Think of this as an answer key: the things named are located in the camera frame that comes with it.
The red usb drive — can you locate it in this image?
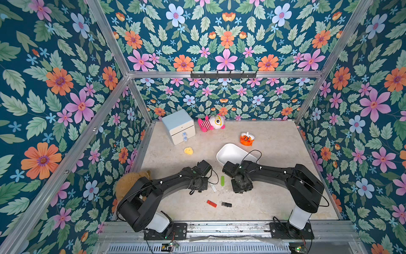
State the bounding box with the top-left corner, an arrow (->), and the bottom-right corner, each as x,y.
207,200 -> 217,208

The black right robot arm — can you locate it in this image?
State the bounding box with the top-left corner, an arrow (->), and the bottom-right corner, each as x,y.
223,160 -> 325,230

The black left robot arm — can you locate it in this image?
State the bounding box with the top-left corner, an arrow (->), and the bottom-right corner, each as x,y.
116,160 -> 213,233

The white storage box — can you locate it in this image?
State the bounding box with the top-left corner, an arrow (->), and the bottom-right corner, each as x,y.
216,144 -> 257,166

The yellow chick toy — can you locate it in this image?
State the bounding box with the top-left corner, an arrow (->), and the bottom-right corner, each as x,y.
184,147 -> 194,155

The orange tiger toy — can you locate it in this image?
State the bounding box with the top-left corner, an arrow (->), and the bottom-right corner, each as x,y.
240,132 -> 255,146

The light blue drawer cabinet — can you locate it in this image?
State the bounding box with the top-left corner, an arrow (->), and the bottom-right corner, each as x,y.
162,110 -> 196,145

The pink striped plush fish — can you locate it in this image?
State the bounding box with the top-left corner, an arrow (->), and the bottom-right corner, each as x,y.
198,114 -> 226,132

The brown teddy bear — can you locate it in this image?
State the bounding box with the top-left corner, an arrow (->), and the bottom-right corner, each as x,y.
116,170 -> 151,203

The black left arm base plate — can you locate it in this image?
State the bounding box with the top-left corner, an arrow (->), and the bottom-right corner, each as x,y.
143,222 -> 188,241

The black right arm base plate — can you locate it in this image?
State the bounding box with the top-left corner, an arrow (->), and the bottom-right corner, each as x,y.
269,221 -> 315,240

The black wall hook rail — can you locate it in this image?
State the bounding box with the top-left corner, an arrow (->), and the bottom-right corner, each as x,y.
190,71 -> 258,79

